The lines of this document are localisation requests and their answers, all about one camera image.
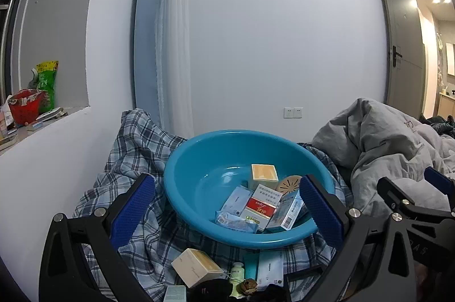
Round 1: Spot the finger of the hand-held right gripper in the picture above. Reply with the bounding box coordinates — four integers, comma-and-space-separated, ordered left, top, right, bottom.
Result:
424, 166, 455, 213
377, 177, 455, 222

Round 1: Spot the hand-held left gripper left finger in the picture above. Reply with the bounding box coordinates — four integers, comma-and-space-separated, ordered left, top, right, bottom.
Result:
38, 173, 157, 302

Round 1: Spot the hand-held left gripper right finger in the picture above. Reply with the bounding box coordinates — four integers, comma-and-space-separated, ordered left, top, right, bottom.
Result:
299, 175, 417, 302

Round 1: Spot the white pale blue box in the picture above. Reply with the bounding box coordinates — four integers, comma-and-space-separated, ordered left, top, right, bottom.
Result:
256, 250, 285, 290

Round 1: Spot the blue plastic basin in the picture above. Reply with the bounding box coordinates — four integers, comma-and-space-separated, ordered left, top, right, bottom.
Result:
163, 130, 335, 250

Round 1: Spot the plain cream box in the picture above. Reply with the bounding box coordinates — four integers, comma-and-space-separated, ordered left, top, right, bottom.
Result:
171, 248, 224, 289

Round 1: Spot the teal slim box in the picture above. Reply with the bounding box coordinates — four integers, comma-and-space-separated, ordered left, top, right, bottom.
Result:
243, 252, 260, 283

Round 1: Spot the gold foil ball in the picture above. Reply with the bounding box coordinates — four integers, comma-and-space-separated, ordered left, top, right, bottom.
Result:
238, 278, 258, 295

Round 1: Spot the pale green bottle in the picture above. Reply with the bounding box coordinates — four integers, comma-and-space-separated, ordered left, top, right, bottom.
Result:
229, 262, 246, 299

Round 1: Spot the black plush toy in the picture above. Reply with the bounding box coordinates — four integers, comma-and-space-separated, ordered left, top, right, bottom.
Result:
187, 279, 292, 302

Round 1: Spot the pale blue barcode carton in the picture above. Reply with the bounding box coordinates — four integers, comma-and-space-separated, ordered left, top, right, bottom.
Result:
265, 190, 305, 230

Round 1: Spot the tan round vented disc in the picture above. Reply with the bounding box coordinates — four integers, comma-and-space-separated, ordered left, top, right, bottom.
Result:
275, 175, 303, 195

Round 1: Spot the grey duvet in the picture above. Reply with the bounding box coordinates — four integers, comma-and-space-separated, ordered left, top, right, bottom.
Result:
311, 98, 455, 217

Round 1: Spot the dark striped cloth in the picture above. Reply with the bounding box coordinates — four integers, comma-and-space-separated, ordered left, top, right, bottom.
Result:
419, 113, 455, 138

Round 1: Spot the blue plaid blanket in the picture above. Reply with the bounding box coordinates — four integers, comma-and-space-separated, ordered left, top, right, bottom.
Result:
73, 108, 356, 302

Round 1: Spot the red and white box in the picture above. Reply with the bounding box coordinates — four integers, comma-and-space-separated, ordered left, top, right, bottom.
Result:
240, 197, 278, 232

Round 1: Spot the orange top cream box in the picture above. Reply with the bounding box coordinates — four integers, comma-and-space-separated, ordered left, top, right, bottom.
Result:
251, 163, 279, 191

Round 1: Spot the wooden cabinet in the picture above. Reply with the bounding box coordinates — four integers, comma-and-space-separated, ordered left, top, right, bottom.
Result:
438, 92, 455, 118

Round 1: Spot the blue white mask packet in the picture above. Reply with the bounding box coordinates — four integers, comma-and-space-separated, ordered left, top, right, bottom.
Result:
222, 185, 253, 216

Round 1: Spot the wrapped blue face mask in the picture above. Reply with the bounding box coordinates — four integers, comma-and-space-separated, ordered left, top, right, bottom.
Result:
214, 211, 258, 234

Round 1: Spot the white remote control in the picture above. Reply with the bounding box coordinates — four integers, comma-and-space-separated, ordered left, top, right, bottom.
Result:
36, 107, 64, 122

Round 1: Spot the red bag on sill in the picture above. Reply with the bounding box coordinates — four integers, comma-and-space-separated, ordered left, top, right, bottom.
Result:
8, 89, 46, 127

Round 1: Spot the green snack bag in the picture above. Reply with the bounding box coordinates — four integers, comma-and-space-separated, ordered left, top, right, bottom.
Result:
36, 60, 59, 113

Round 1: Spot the stack of boxes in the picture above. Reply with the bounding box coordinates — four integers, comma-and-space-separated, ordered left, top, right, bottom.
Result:
0, 102, 18, 146

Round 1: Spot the grey door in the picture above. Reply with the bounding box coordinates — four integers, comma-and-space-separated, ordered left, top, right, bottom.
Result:
376, 0, 426, 114

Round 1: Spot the white sheer curtain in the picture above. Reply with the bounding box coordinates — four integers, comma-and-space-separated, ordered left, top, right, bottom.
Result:
154, 0, 195, 140

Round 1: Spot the grey blue curtain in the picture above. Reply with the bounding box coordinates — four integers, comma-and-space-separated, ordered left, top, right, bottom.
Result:
133, 0, 167, 118

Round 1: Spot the framed wall picture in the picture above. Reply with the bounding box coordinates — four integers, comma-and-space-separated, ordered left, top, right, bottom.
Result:
445, 42, 455, 76

